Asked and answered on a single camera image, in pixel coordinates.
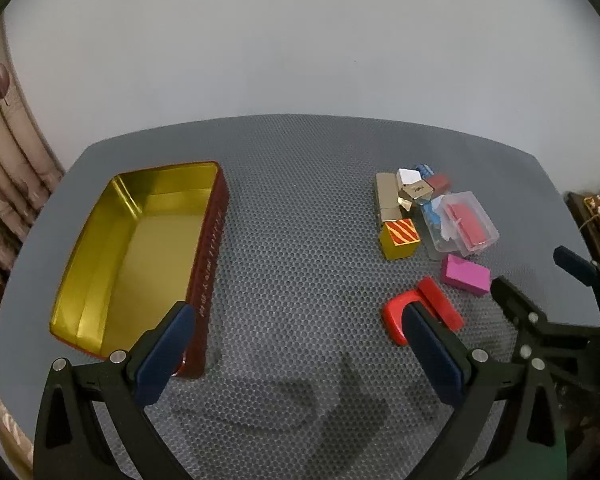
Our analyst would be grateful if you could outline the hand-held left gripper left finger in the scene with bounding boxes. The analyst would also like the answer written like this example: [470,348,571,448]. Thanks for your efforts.
[32,301,197,480]

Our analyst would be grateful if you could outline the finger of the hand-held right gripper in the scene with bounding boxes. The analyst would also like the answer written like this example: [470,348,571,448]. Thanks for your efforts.
[553,246,600,313]
[490,276,600,366]

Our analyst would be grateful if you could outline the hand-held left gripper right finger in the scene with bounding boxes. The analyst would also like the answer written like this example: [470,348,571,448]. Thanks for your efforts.
[401,304,570,480]

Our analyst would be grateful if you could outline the pink block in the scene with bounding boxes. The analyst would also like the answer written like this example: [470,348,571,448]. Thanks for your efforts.
[440,254,492,297]

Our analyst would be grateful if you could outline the red tin box gold interior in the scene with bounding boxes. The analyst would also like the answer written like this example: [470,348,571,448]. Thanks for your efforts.
[49,161,230,379]

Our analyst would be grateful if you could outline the clear box with blue insert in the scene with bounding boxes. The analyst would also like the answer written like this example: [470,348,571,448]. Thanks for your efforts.
[420,197,461,261]

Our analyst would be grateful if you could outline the dark red block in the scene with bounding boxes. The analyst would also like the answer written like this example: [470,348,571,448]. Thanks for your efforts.
[417,277,464,332]

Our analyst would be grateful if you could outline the orange-red curved piece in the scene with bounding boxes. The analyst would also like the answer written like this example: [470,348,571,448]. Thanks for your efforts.
[382,294,421,347]

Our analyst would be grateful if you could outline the clear box with red insert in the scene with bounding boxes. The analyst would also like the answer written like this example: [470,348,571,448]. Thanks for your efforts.
[437,191,500,253]

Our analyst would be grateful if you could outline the yellow cube red stripes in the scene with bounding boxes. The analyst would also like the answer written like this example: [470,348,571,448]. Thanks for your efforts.
[378,218,422,261]

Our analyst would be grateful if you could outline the red lip gloss gold cap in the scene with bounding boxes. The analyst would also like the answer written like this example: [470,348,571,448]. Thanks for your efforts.
[397,174,453,211]

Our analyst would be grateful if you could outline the gold lipstick tube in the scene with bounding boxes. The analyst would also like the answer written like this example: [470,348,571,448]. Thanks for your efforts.
[375,172,403,223]

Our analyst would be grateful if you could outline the grey mesh mat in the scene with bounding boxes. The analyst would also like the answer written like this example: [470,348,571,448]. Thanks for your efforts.
[0,114,600,480]

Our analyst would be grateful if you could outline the beige patterned cloth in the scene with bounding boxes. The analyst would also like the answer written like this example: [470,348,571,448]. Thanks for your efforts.
[0,400,33,480]

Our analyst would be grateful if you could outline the white cube chevron sides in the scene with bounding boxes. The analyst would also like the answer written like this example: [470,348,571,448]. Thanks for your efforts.
[396,167,423,191]

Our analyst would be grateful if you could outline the patterned beige curtain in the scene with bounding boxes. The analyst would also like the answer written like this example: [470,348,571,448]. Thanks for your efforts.
[0,15,66,281]

